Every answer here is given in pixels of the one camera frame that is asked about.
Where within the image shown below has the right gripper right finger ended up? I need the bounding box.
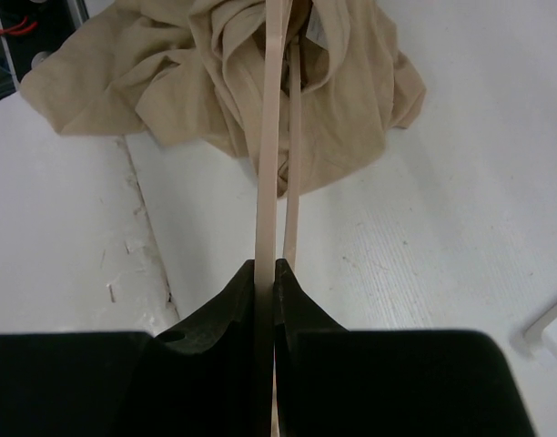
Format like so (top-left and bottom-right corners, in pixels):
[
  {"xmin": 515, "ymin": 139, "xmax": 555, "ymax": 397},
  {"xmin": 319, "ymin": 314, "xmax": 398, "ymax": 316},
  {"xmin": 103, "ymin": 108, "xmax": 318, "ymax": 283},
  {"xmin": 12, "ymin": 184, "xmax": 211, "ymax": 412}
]
[{"xmin": 274, "ymin": 259, "xmax": 535, "ymax": 436}]

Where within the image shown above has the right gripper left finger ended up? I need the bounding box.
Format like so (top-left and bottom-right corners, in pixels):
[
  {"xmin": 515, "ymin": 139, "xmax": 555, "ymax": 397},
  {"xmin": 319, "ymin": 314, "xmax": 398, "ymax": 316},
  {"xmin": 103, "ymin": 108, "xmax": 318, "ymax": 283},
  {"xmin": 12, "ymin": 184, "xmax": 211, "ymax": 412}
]
[{"xmin": 0, "ymin": 261, "xmax": 266, "ymax": 436}]

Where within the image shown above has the beige t shirt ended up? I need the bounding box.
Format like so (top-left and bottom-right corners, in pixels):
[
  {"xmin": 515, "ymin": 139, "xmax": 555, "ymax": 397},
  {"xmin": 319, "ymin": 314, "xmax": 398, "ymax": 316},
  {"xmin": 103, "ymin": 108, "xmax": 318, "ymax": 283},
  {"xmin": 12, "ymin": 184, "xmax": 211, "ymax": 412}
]
[{"xmin": 20, "ymin": 1, "xmax": 426, "ymax": 192}]

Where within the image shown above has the beige wooden hanger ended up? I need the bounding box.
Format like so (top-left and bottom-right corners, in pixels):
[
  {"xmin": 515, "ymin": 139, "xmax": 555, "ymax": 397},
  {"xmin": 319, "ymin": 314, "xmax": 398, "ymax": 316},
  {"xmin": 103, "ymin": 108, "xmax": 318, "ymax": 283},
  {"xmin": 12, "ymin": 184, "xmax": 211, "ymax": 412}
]
[{"xmin": 252, "ymin": 1, "xmax": 309, "ymax": 436}]

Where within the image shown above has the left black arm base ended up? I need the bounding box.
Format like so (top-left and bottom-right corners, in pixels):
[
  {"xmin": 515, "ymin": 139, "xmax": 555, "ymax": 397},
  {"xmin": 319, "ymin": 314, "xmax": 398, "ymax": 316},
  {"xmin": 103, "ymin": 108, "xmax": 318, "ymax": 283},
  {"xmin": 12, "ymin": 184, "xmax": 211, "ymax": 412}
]
[{"xmin": 0, "ymin": 0, "xmax": 88, "ymax": 100}]

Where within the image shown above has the metal clothes rack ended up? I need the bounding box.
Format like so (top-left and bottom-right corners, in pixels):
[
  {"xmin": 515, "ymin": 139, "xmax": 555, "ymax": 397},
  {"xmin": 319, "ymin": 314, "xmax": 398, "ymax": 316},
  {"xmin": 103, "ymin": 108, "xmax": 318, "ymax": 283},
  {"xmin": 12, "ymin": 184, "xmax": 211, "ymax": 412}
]
[{"xmin": 508, "ymin": 289, "xmax": 557, "ymax": 364}]

